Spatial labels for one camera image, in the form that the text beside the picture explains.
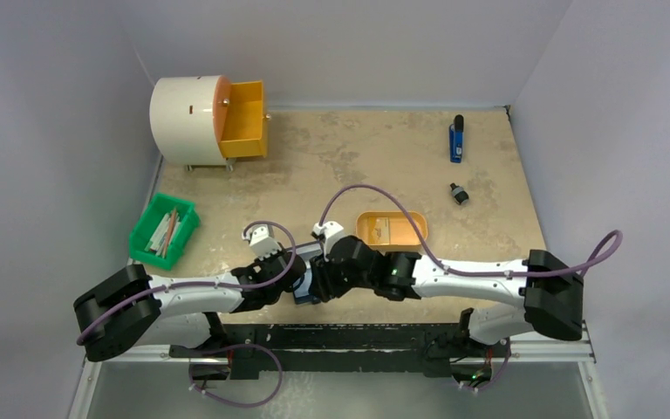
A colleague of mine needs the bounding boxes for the blue leather card holder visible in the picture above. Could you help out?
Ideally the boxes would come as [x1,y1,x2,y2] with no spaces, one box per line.
[292,241,322,305]

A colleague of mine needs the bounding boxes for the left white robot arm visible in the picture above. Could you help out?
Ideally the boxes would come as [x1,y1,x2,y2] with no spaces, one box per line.
[73,251,306,362]

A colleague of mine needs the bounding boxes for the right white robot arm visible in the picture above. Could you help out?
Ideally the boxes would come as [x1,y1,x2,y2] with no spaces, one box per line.
[309,236,584,355]

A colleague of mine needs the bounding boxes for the beige credit card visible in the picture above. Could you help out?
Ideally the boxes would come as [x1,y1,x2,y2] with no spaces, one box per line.
[366,216,391,245]

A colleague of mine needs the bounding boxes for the tan oval plastic tray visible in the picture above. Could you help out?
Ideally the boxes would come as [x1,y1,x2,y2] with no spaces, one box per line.
[355,210,421,251]

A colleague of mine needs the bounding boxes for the sticks in green bin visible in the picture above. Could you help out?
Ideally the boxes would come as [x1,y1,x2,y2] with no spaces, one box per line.
[144,209,182,258]

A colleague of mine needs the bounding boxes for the green plastic bin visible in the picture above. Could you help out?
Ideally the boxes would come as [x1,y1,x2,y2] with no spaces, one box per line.
[128,193,200,270]

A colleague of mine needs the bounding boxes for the small black grey knob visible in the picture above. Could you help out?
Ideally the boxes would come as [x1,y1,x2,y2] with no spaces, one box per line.
[450,183,469,205]

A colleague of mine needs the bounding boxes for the orange plastic drawer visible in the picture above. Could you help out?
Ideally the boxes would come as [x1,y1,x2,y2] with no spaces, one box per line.
[219,80,270,159]

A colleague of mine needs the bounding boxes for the white cylindrical drawer cabinet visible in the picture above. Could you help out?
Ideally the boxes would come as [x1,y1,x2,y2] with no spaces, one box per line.
[149,75,231,166]

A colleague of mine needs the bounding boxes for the blue black utility tool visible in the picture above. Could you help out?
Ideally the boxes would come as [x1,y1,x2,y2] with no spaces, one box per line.
[448,114,464,163]

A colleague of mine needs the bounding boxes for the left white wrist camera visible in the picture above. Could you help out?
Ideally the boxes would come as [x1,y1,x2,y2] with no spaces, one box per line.
[243,223,283,260]

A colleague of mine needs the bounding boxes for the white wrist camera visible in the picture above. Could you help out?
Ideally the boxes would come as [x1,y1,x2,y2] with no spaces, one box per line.
[311,221,347,258]
[243,223,283,260]

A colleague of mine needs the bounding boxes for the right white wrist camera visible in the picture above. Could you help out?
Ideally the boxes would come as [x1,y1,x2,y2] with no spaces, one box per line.
[311,221,347,258]

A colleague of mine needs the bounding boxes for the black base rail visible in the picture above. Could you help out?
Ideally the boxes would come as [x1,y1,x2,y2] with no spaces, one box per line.
[169,323,509,380]

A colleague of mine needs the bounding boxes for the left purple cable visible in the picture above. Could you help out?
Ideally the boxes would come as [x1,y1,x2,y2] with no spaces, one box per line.
[76,220,298,347]

